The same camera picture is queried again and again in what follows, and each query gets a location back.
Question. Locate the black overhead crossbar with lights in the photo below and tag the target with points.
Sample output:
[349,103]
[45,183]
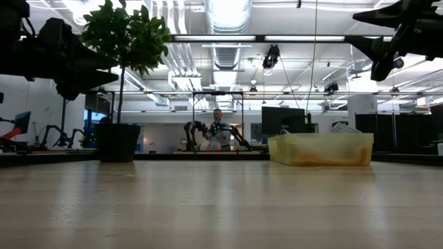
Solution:
[259,38]

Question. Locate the person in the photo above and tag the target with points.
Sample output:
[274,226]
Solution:
[105,120]
[218,131]

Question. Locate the yellow translucent plastic bin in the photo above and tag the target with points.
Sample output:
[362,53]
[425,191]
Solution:
[277,148]

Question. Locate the black room divider panel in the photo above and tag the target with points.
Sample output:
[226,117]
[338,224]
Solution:
[398,133]

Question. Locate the black background robot arm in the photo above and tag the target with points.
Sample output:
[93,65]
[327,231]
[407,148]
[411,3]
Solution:
[52,133]
[239,136]
[76,135]
[192,133]

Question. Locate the black ceiling spotlight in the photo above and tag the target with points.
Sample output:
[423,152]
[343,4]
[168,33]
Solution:
[331,88]
[398,63]
[270,57]

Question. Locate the red shelf unit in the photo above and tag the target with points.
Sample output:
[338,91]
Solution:
[341,123]

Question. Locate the large black monitor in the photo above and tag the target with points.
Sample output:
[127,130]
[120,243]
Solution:
[284,119]

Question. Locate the orange microfiber towel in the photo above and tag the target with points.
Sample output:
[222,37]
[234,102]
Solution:
[328,157]

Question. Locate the red angled bar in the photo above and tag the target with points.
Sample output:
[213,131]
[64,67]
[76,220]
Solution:
[12,133]

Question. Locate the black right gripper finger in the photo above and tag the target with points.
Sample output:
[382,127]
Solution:
[380,52]
[391,15]

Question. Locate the silver spiral ventilation duct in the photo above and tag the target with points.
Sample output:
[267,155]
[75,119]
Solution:
[228,55]

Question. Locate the grey microfiber towel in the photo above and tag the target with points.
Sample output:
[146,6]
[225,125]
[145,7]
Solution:
[342,128]

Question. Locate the black plant pot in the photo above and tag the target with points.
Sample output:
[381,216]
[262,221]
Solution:
[117,141]

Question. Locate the small tilted monitor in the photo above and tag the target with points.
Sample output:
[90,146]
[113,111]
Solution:
[22,121]

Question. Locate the green leafy plant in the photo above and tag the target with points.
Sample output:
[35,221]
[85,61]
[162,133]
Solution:
[124,38]

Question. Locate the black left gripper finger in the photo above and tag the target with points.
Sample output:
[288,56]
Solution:
[79,83]
[90,58]

